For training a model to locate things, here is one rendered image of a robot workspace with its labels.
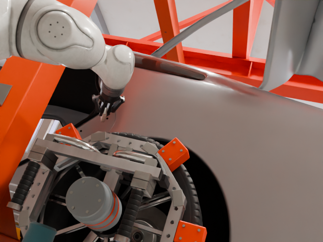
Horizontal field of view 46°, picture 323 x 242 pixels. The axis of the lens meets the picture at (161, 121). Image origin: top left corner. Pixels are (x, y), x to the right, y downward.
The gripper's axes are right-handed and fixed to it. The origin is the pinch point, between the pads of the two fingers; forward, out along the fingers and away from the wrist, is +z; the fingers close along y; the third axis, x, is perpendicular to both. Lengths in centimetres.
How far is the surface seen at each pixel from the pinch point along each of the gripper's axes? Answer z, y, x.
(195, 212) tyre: -16, 26, -47
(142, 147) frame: -18.0, 9.8, -23.1
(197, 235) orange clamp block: -24, 22, -56
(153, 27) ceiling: 563, 250, 581
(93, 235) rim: 1.2, -6.3, -48.7
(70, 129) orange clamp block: -6.5, -14.0, -10.5
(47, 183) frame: 1.8, -22.2, -28.5
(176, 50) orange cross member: 115, 91, 134
